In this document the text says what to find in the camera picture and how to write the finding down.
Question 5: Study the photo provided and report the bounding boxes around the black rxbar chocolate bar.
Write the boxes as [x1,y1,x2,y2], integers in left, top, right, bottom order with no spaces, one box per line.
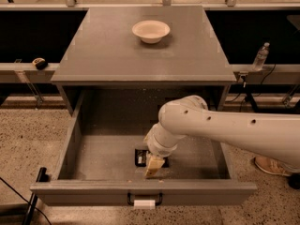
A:
[134,149,169,168]

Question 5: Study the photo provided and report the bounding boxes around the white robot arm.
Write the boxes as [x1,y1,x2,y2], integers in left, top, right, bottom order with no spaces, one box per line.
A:
[145,96,300,177]

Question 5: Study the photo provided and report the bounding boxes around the grey open top drawer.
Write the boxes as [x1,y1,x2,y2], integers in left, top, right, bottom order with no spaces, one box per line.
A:
[31,89,257,206]

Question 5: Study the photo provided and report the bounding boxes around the grey cabinet counter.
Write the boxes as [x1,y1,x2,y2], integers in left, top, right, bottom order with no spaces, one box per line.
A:
[52,6,235,112]

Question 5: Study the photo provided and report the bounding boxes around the black stand at left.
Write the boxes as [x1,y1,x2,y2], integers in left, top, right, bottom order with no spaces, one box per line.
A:
[22,167,47,225]

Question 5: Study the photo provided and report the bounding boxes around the tan sneaker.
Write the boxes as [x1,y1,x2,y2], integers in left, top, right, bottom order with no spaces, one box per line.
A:
[254,156,292,177]

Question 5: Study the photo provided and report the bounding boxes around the black tripod leg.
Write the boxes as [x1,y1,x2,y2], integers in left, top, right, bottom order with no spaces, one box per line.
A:
[244,85,259,113]

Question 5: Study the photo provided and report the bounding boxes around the white bowl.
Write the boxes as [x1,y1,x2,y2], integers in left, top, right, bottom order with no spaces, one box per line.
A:
[132,21,171,44]

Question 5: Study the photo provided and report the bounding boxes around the clear plastic water bottle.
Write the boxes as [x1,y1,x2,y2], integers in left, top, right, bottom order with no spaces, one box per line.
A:
[252,42,270,71]

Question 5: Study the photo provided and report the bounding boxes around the black yellow tape measure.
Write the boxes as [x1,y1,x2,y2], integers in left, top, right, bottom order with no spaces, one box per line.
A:
[32,57,48,70]

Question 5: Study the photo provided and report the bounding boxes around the black white drawer handle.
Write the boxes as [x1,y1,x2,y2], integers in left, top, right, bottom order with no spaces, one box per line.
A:
[127,193,163,210]

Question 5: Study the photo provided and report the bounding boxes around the metal rail shelf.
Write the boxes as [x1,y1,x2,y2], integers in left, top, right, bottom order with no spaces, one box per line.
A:
[0,63,300,84]

